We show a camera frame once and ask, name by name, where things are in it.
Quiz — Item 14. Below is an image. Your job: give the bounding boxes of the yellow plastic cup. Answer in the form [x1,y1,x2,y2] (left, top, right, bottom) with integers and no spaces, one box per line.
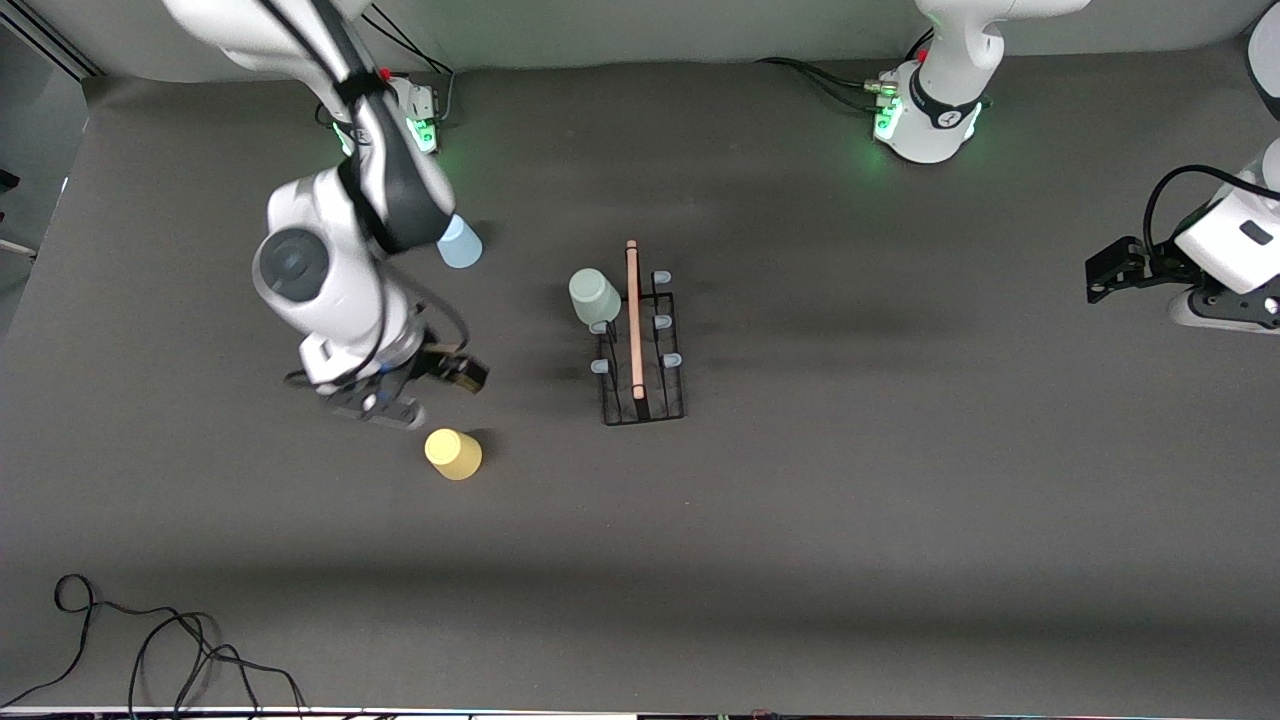
[424,428,483,481]

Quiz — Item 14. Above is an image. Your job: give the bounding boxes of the pale green plastic cup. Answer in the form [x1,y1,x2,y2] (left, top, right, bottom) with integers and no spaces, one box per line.
[569,268,623,327]

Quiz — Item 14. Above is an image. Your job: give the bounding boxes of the black wire cup holder rack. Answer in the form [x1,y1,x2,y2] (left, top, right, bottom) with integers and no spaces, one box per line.
[590,240,689,427]

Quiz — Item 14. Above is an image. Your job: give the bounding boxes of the light blue plastic cup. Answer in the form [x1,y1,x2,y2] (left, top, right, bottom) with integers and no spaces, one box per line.
[438,214,483,269]

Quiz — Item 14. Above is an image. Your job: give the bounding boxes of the black right arm hose cable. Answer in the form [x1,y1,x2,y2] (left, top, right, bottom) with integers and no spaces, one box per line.
[260,0,471,391]

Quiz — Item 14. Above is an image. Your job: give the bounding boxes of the black right arm base cables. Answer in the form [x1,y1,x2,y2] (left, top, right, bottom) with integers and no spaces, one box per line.
[360,8,456,126]

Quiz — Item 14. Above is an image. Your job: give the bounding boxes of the black arm base cables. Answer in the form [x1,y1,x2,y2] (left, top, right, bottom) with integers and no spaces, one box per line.
[755,25,936,111]
[360,8,456,126]

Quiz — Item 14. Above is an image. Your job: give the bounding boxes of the thin black loose cable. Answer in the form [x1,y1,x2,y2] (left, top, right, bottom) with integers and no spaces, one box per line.
[0,573,216,708]
[128,612,307,719]

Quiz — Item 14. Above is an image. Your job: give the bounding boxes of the black left arm base cables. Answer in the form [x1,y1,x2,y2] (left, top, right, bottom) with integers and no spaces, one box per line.
[755,25,936,111]

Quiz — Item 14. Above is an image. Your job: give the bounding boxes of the black aluminium frame rail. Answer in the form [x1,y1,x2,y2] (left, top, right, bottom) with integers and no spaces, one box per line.
[0,3,103,81]

